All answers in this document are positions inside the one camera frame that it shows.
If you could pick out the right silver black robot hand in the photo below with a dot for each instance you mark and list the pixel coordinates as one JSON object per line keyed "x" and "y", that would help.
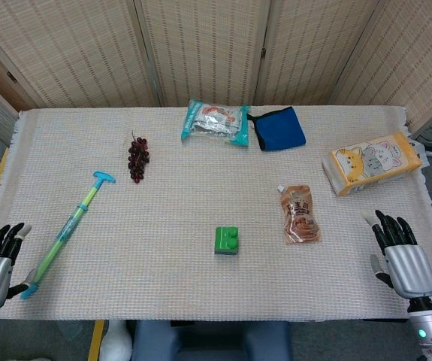
{"x": 407, "y": 267}

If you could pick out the blue toy brick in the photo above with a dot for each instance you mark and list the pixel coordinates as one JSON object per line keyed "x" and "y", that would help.
{"x": 226, "y": 255}

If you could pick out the green toy brick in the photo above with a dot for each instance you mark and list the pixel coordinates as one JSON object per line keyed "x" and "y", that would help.
{"x": 226, "y": 240}

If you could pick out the white robot base shell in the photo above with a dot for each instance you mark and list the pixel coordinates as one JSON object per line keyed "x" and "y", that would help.
{"x": 115, "y": 340}

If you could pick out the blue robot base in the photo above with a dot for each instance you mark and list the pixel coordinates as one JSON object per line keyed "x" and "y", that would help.
{"x": 212, "y": 340}

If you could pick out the green blue toy water pump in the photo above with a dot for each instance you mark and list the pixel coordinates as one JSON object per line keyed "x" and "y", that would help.
{"x": 67, "y": 229}

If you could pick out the orange cat tissue pack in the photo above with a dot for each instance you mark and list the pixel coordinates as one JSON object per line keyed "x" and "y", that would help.
{"x": 373, "y": 161}

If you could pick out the orange sauce pouch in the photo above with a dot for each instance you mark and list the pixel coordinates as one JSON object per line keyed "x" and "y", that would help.
{"x": 300, "y": 216}

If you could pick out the dark red grape bunch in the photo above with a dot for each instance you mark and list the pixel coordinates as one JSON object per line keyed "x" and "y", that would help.
{"x": 137, "y": 159}

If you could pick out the folded blue cloth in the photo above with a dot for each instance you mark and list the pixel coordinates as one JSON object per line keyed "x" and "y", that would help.
{"x": 281, "y": 129}

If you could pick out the white woven tablecloth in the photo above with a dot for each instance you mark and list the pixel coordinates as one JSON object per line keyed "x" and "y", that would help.
{"x": 185, "y": 188}

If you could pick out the teal silver snack packet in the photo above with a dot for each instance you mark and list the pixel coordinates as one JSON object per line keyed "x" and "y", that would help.
{"x": 215, "y": 122}

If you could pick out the beige woven folding screen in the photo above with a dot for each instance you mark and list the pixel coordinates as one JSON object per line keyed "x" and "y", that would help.
{"x": 208, "y": 49}

